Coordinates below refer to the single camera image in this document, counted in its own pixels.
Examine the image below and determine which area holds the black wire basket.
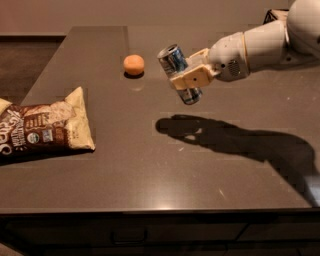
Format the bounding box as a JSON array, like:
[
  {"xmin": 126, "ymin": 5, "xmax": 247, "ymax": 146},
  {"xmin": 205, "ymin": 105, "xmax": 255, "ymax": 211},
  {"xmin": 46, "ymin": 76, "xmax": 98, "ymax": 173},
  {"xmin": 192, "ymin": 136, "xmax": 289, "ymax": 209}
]
[{"xmin": 263, "ymin": 9, "xmax": 289, "ymax": 24}]

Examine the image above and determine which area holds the blue silver redbull can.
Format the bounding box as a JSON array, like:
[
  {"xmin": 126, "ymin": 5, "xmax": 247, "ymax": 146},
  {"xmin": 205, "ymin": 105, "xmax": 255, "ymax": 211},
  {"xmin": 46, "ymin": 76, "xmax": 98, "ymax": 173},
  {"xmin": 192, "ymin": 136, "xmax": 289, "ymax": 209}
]
[{"xmin": 157, "ymin": 44, "xmax": 202, "ymax": 105}]

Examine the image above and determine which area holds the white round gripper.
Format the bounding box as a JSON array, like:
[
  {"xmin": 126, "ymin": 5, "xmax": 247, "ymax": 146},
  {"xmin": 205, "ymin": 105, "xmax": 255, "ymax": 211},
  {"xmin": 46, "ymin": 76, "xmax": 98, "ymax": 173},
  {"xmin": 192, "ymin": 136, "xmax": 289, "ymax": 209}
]
[{"xmin": 170, "ymin": 32, "xmax": 250, "ymax": 90}]

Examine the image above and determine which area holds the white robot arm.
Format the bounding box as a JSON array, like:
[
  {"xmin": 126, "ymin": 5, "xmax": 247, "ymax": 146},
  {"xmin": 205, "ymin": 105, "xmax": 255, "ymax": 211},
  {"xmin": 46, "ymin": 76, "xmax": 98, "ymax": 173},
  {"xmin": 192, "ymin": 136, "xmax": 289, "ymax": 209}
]
[{"xmin": 170, "ymin": 0, "xmax": 320, "ymax": 90}]

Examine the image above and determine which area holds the brown multigrain chips bag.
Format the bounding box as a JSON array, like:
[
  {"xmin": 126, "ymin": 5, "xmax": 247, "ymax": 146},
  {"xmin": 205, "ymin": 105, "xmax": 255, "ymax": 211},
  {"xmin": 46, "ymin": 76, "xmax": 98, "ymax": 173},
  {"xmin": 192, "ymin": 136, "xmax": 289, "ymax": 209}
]
[{"xmin": 0, "ymin": 87, "xmax": 95, "ymax": 158}]

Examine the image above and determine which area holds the orange fruit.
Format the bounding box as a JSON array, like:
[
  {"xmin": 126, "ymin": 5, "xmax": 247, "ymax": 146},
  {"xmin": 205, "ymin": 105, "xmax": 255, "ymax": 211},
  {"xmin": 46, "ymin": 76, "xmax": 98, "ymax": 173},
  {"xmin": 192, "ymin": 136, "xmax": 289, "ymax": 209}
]
[{"xmin": 123, "ymin": 55, "xmax": 145, "ymax": 76}]

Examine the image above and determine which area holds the dark drawer handle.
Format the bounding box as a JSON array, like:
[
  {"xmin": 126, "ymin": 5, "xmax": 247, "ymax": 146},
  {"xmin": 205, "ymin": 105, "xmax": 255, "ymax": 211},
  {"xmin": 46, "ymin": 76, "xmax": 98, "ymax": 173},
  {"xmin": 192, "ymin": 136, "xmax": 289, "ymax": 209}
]
[{"xmin": 110, "ymin": 229, "xmax": 148, "ymax": 245}]

